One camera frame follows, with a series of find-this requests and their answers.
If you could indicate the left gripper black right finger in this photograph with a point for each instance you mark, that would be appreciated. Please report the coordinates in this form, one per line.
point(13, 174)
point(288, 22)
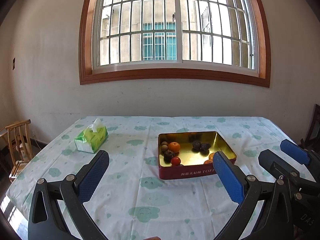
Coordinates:
point(247, 191)

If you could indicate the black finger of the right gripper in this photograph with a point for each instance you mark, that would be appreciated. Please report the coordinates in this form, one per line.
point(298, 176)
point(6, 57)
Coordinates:
point(295, 152)
point(277, 167)

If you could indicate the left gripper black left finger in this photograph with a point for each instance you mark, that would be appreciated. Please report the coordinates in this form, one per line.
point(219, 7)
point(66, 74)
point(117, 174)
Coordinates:
point(45, 217)

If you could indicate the dark wrinkled passion fruit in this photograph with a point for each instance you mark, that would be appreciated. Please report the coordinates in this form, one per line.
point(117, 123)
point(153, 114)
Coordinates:
point(205, 147)

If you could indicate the red cherry tomato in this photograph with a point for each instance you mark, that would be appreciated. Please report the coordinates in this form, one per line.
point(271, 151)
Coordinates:
point(175, 161)

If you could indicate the large orange mandarin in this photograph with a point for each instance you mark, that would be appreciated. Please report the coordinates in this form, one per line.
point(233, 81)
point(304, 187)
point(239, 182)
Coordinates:
point(209, 161)

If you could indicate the person's left hand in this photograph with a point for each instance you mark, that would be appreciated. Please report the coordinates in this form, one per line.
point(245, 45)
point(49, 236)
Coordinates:
point(152, 238)

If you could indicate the dark chair right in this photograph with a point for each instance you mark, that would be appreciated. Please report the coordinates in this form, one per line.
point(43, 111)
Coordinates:
point(312, 139)

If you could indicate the bright orange in tin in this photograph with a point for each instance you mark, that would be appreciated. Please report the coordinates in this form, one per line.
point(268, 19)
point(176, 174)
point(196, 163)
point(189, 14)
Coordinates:
point(210, 157)

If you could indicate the cloud print tablecloth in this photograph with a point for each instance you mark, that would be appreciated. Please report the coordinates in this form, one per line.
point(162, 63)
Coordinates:
point(132, 201)

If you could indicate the green tissue pack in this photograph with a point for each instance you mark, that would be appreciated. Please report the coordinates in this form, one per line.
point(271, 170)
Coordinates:
point(92, 137)

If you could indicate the red gold toffee tin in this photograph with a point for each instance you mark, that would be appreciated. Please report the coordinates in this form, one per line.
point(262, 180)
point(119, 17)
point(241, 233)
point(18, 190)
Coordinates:
point(192, 162)

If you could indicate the wooden chair left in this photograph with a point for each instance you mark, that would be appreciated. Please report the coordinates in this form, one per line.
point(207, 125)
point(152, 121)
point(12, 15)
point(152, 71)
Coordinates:
point(17, 138)

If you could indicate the dark passion fruit back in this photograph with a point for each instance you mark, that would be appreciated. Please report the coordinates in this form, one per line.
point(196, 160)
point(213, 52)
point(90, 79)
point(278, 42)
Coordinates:
point(197, 145)

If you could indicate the small mandarin in tin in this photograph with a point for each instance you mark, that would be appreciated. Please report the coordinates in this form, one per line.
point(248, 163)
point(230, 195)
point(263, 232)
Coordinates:
point(174, 147)

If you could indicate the dark passion fruit front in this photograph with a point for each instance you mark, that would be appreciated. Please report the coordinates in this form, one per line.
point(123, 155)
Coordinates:
point(168, 155)

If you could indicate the wooden framed barred window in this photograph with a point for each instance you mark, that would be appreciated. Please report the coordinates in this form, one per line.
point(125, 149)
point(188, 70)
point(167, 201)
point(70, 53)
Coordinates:
point(222, 40)

